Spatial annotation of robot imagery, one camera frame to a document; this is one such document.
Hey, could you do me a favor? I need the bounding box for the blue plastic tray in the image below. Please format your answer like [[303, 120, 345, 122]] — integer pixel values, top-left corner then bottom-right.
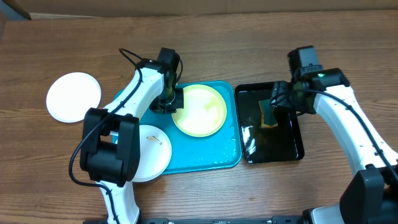
[[112, 80, 243, 175]]

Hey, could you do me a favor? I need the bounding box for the yellow-green plate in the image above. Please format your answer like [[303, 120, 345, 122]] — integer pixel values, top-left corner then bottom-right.
[[172, 84, 227, 138]]

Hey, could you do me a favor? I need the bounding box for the black water tray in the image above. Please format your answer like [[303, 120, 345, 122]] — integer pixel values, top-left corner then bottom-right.
[[235, 82, 305, 164]]

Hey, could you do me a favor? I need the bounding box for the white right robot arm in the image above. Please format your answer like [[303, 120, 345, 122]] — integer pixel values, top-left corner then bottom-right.
[[270, 67, 397, 223]]

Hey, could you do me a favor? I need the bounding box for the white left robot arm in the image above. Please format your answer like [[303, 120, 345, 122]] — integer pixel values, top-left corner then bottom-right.
[[71, 57, 183, 223]]

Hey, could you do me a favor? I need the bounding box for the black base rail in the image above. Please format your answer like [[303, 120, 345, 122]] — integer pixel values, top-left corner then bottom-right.
[[83, 215, 304, 224]]

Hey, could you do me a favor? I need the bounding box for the yellow green sponge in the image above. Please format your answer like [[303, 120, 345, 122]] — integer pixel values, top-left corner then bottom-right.
[[259, 99, 278, 128]]

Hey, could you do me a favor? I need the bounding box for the white plate with stain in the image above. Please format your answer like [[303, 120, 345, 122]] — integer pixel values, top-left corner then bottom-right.
[[46, 72, 101, 123]]

